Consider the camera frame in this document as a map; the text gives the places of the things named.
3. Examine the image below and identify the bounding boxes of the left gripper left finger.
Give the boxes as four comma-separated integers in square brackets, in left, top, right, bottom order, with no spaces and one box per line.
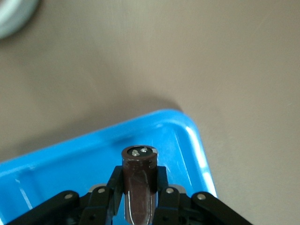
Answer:
[0,165,125,225]

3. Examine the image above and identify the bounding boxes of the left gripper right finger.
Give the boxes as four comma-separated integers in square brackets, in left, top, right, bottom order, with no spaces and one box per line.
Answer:
[152,165,255,225]

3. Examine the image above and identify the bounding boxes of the brown cylindrical capacitor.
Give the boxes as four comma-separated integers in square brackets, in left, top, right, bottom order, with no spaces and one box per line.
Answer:
[121,145,158,225]

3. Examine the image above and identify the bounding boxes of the blue plastic tray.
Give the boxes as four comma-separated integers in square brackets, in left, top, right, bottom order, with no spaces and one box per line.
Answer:
[0,108,218,225]

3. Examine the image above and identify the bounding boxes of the brown table cover mat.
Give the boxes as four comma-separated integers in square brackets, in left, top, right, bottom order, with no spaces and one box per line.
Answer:
[0,0,300,225]

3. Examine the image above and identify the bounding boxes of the white curved pipe clamp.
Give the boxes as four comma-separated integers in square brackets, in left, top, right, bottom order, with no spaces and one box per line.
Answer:
[0,0,40,40]

